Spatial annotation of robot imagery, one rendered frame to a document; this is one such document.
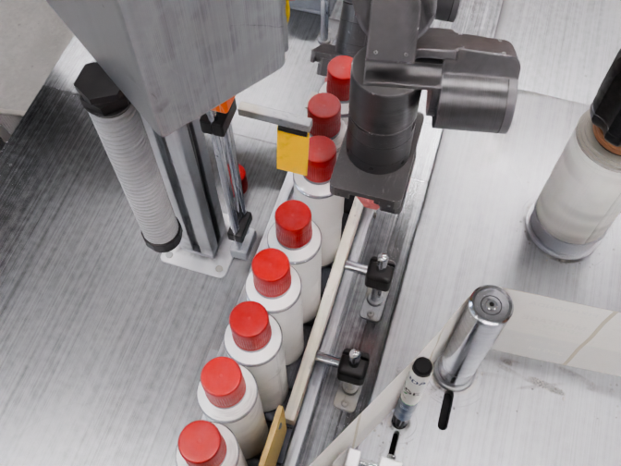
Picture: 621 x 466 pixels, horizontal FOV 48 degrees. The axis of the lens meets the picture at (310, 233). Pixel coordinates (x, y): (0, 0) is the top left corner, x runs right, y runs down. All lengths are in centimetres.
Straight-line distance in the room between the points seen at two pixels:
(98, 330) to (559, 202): 55
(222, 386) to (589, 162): 41
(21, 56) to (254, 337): 190
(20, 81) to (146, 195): 179
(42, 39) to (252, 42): 202
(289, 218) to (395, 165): 10
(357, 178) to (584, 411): 37
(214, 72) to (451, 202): 52
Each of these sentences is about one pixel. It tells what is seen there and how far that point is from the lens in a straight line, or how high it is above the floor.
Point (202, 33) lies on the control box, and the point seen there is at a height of 135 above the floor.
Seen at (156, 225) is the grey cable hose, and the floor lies 112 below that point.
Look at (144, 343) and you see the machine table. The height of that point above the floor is 83.
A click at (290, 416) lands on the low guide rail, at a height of 91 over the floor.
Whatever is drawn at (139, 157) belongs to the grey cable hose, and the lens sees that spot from 51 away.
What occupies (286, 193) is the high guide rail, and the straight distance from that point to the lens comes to 78.
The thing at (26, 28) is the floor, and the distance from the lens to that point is 247.
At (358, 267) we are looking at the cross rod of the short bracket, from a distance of 79.
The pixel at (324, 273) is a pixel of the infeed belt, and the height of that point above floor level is 88.
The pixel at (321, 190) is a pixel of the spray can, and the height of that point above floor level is 105.
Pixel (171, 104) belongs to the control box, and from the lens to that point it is 41.
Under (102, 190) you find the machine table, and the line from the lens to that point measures 98.
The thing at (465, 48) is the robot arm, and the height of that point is 123.
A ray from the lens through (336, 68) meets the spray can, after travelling 72.
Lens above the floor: 162
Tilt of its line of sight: 61 degrees down
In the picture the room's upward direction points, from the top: 1 degrees counter-clockwise
